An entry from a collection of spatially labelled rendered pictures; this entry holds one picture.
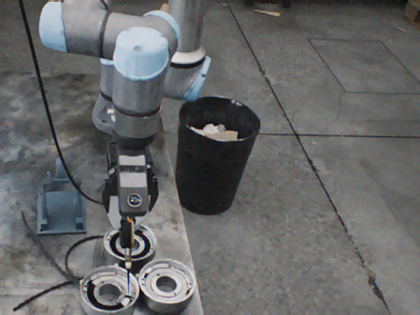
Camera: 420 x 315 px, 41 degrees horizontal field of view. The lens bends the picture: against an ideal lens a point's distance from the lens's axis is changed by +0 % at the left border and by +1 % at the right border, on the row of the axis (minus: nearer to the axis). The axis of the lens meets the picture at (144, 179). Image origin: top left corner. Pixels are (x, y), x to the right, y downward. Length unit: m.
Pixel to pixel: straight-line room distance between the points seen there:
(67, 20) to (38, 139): 0.56
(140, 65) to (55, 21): 0.19
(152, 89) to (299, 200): 1.90
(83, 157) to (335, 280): 1.32
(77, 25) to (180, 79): 0.48
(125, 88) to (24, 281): 0.45
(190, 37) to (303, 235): 1.38
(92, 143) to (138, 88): 0.62
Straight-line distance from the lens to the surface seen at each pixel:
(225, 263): 2.24
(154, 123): 0.83
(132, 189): 0.84
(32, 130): 1.43
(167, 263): 1.06
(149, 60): 0.77
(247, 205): 2.52
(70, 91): 1.60
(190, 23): 1.26
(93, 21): 0.89
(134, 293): 1.01
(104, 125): 1.42
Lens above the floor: 1.62
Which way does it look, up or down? 39 degrees down
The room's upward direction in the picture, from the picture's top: 7 degrees clockwise
